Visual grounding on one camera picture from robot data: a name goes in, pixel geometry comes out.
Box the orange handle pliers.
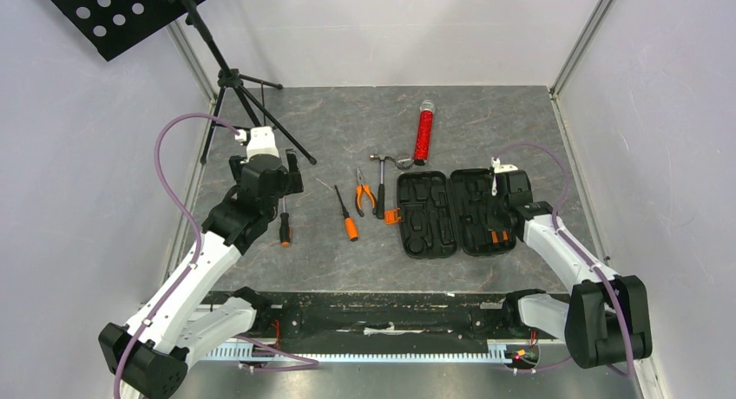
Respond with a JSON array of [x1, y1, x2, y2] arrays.
[[355, 167, 378, 217]]

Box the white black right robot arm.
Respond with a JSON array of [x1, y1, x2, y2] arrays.
[[490, 165, 654, 370]]

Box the small orange black screwdriver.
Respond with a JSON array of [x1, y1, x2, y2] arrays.
[[279, 198, 292, 247]]

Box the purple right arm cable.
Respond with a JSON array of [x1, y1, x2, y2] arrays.
[[491, 141, 636, 380]]

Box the black music stand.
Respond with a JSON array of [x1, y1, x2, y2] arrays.
[[33, 0, 319, 167]]

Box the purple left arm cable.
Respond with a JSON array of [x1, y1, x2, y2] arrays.
[[112, 113, 321, 399]]

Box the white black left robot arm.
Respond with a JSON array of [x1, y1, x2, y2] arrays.
[[99, 127, 303, 398]]

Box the black plastic tool case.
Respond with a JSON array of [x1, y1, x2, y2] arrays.
[[384, 168, 532, 259]]

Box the steel claw hammer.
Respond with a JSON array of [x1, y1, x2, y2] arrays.
[[369, 154, 397, 219]]

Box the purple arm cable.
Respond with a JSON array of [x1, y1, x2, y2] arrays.
[[491, 141, 636, 380], [112, 113, 321, 399]]

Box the large orange handle screwdriver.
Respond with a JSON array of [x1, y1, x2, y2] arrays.
[[333, 186, 359, 242]]

